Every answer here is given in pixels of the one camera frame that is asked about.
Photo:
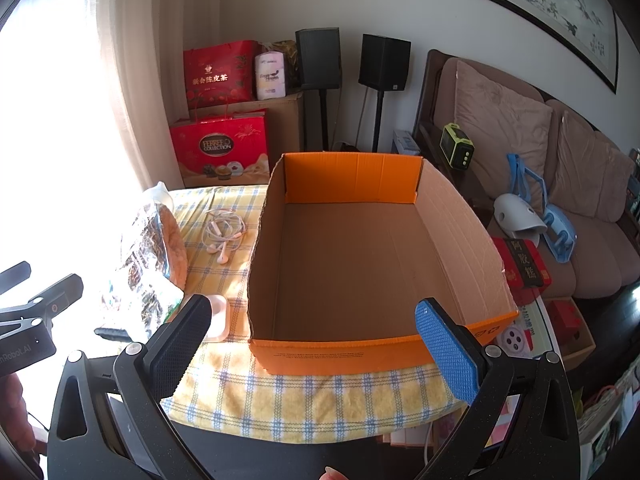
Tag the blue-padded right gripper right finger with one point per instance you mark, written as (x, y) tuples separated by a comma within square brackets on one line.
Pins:
[(455, 351)]

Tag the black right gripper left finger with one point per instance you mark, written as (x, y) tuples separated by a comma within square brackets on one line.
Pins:
[(152, 371)]

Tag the clear bag of dried herbs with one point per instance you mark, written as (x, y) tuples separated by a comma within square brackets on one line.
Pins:
[(148, 283)]

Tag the white wired earphones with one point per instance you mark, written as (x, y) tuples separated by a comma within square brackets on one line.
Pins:
[(223, 233)]

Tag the orange cardboard box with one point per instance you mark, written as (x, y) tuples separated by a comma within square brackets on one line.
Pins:
[(349, 243)]

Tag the person's left hand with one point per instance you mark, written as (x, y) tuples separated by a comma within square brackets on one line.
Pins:
[(14, 417)]

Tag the person's right hand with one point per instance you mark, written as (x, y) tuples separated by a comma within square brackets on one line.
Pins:
[(332, 474)]

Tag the white phone with butterfly case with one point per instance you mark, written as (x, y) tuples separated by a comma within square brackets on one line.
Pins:
[(513, 341)]

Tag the yellow plaid tablecloth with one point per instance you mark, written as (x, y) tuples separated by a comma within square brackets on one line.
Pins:
[(282, 391)]

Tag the red gift tin box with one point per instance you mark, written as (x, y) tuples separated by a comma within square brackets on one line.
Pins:
[(525, 272)]

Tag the small red box in carton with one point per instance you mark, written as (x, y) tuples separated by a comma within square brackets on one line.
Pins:
[(565, 319)]

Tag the white curved neck massager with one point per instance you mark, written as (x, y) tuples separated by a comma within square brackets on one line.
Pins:
[(518, 219)]

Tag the brown sofa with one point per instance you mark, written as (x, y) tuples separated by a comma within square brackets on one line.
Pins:
[(606, 255)]

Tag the green black portable radio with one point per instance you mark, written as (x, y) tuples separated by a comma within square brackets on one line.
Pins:
[(457, 148)]

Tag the red Ferrero gift bag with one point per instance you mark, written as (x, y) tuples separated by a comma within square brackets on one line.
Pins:
[(222, 150)]

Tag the white blue appliance box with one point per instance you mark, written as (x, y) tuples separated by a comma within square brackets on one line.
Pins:
[(404, 144)]

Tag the right beige sofa cushion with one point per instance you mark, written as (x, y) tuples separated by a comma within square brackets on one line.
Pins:
[(591, 175)]

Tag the beige sofa cushion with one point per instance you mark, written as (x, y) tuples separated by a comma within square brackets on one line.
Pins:
[(499, 122), (591, 175)]

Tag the left beige sofa cushion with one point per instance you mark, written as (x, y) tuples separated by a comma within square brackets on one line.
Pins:
[(499, 122)]

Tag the large brown cardboard box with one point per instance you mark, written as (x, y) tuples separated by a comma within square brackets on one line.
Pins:
[(284, 120)]

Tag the red tea gift bag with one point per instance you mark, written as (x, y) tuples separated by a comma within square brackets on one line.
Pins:
[(220, 75)]

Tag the right black speaker on stand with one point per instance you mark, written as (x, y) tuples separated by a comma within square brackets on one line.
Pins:
[(384, 67)]

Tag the black speaker on stand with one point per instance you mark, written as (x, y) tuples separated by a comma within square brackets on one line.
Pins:
[(384, 67), (320, 68)]

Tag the left black speaker on stand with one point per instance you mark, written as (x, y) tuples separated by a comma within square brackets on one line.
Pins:
[(320, 68)]

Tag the white curtain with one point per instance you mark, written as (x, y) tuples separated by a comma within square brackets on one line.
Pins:
[(142, 45)]

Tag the blue plastic massager frame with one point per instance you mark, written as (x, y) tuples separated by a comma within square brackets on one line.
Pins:
[(561, 236)]

